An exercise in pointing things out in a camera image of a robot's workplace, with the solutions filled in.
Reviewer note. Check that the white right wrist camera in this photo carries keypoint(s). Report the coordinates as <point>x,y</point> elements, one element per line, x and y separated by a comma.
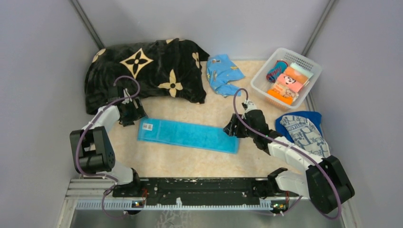
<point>248,106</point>

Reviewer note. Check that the light blue patterned cloth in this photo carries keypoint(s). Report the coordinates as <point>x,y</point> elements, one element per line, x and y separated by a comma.
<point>221,71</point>

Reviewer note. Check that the black blanket with beige flowers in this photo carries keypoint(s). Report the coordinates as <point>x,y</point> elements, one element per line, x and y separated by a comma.
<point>160,68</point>

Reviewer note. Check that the aluminium frame rail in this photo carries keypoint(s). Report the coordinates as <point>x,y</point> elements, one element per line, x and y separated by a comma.
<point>93,194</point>

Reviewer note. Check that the pink panda rolled towel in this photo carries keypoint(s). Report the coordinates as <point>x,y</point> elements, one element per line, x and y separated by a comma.
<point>289,83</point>

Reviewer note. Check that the striped rolled towel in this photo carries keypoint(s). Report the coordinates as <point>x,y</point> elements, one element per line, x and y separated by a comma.
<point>279,67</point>

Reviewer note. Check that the white plastic basket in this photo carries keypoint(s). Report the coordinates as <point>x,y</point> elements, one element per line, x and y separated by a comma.
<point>261,85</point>

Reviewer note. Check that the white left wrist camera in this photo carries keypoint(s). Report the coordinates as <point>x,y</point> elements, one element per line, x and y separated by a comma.
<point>129,101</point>

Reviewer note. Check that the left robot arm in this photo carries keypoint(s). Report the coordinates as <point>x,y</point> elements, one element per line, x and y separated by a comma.
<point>93,153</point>

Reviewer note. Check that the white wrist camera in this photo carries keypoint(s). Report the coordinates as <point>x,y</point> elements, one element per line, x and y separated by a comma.
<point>129,101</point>
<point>248,106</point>

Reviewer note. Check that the white blue printed towel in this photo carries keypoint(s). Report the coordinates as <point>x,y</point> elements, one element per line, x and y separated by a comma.
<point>306,136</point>

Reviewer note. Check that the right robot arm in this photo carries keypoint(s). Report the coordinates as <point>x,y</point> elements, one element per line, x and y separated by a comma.
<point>322,180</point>

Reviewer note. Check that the mint green rolled towel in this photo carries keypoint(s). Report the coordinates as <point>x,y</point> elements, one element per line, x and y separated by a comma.
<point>301,70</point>

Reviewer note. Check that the orange bear rolled towel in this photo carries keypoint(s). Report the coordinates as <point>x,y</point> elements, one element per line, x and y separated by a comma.
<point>283,93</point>

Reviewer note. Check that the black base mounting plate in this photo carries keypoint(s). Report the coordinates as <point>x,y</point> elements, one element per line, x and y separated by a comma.
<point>200,191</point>

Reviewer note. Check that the bright blue terry towel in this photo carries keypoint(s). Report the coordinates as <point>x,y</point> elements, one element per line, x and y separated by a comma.
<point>187,135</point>

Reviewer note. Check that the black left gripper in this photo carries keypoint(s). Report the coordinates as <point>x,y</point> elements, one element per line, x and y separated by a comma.
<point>138,113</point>

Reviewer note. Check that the dark blue towel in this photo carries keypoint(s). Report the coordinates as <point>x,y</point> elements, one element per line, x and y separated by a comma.
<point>283,124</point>

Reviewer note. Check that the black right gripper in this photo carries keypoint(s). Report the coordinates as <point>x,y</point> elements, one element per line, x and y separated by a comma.
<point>230,128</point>

